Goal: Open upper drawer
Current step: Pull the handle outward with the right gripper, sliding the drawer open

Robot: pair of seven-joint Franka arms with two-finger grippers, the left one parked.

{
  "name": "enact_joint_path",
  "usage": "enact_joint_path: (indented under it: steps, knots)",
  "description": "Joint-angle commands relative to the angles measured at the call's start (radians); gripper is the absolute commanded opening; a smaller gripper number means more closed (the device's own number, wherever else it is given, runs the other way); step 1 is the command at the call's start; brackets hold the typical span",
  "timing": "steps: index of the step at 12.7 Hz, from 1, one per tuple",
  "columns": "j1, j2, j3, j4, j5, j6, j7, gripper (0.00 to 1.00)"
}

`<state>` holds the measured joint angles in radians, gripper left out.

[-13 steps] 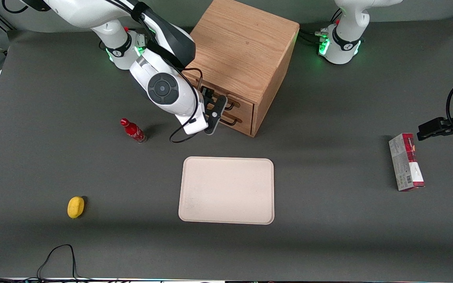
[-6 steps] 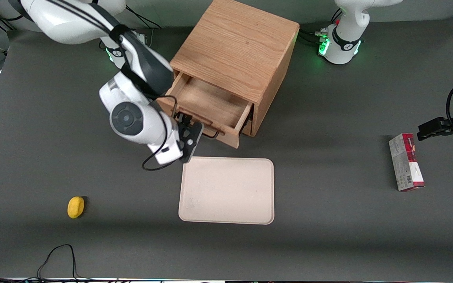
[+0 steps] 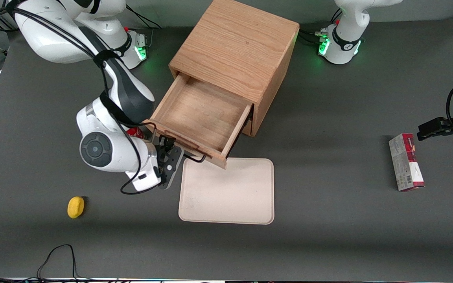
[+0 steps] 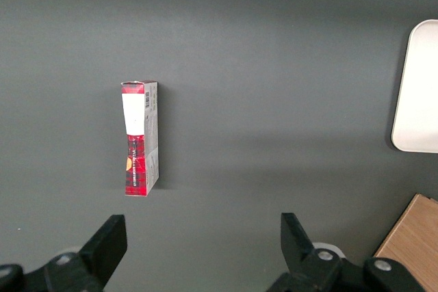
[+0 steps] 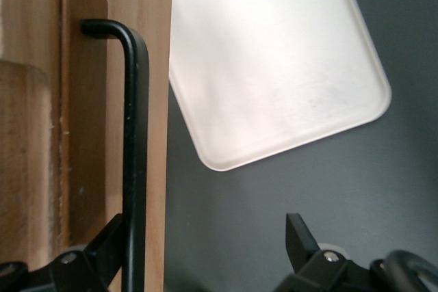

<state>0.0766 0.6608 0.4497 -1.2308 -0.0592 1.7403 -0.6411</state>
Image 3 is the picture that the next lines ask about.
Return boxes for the red plaid cardboard box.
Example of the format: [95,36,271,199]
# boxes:
[389,133,425,192]

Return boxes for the black base cables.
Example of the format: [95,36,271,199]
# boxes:
[125,5,162,30]
[298,28,328,45]

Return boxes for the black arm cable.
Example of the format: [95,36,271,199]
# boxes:
[0,6,161,195]

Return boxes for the wooden drawer cabinet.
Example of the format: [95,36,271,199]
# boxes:
[169,0,300,137]

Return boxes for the black looped cable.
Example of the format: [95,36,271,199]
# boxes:
[37,244,79,281]

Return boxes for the cream rectangular tray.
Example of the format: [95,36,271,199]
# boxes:
[178,158,275,225]

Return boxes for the yellow lemon-shaped object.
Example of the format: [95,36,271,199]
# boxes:
[67,196,85,219]

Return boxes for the wooden drawer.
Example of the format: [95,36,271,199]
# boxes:
[145,73,254,169]

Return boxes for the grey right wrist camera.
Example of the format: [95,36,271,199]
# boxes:
[158,145,185,190]

